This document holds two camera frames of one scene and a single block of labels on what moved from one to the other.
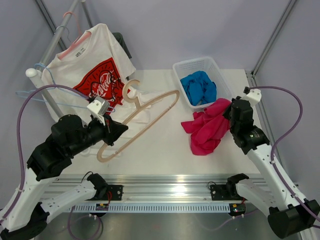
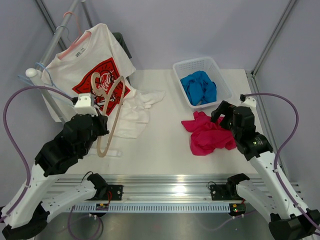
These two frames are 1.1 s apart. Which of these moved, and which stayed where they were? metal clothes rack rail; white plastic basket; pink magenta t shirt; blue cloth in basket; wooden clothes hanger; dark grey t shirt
Moved: wooden clothes hanger; pink magenta t shirt
Stayed: metal clothes rack rail; white plastic basket; dark grey t shirt; blue cloth in basket
